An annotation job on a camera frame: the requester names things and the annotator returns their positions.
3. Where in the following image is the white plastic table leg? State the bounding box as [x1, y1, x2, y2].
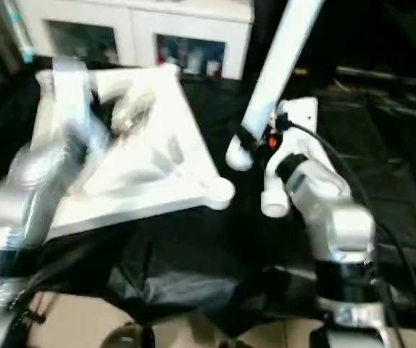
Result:
[259, 168, 291, 218]
[224, 0, 326, 173]

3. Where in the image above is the white plastic table top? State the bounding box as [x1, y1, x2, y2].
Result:
[33, 63, 236, 240]

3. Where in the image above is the teal white pole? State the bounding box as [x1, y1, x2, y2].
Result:
[1, 0, 38, 65]

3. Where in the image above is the white display cabinet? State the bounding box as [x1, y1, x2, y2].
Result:
[11, 0, 257, 80]

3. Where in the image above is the black low cabinet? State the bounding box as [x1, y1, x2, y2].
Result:
[255, 0, 416, 80]

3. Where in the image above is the grey left robot leg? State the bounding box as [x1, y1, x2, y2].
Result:
[98, 323, 157, 348]

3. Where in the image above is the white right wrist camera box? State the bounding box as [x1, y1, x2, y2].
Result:
[275, 96, 320, 164]

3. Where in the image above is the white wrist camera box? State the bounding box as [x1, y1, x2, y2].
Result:
[47, 57, 96, 146]
[275, 96, 320, 164]

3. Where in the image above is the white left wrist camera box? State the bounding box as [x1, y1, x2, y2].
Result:
[47, 57, 96, 146]

